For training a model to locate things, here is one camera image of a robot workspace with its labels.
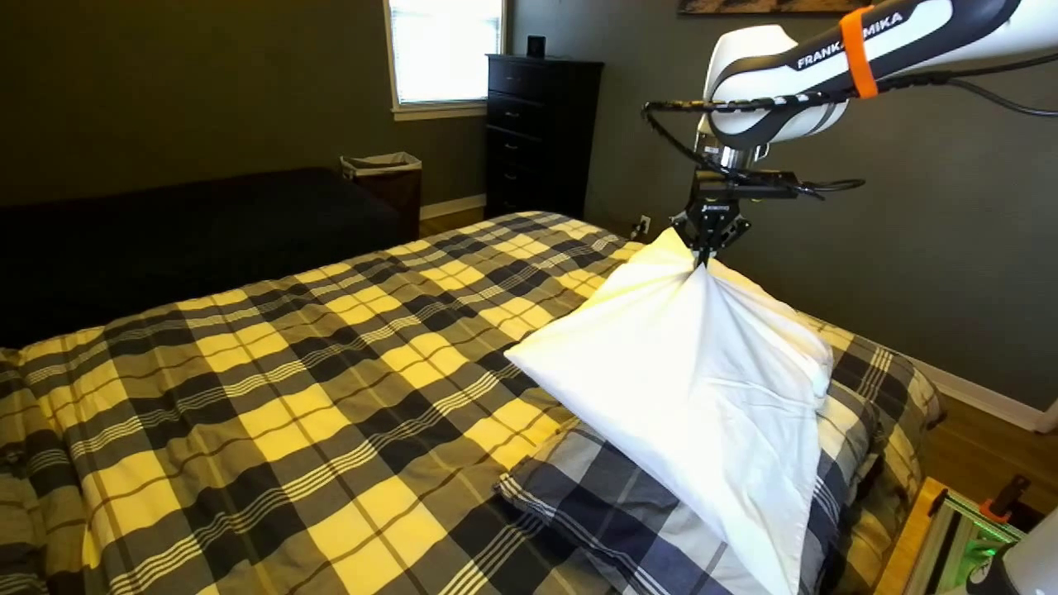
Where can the white baseboard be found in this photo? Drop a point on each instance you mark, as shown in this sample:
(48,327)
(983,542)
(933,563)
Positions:
(449,207)
(993,398)

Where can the orange band on arm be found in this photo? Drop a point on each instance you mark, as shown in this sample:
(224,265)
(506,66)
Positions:
(856,51)

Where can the black couch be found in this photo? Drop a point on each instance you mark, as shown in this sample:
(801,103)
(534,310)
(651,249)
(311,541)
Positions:
(167,244)

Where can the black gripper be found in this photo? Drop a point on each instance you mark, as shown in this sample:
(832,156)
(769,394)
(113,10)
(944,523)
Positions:
(711,220)

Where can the wooden board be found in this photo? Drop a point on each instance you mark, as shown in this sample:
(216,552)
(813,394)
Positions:
(910,541)

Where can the white rounded housing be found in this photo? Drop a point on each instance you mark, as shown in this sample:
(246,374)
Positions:
(1036,563)

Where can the black dresser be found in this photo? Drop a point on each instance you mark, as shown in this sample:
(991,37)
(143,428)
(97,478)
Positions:
(539,135)

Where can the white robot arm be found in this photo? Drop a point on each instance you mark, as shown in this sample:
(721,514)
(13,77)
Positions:
(771,53)

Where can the bright window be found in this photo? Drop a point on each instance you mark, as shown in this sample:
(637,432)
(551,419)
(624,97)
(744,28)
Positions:
(448,51)

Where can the blue white plaid pillow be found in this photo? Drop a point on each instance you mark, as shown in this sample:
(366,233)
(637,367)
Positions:
(615,518)

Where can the small black box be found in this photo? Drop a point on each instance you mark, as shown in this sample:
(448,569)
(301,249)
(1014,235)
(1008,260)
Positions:
(538,48)

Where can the dark red clamp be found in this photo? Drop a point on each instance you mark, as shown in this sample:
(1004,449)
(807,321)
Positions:
(1008,502)

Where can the dark brown nightstand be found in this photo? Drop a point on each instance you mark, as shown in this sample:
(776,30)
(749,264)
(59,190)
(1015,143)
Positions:
(386,204)

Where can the yellow grey plaid comforter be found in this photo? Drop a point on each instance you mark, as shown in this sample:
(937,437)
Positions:
(274,374)

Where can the white and green framed panel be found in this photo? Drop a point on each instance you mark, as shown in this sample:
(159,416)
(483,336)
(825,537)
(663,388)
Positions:
(970,547)

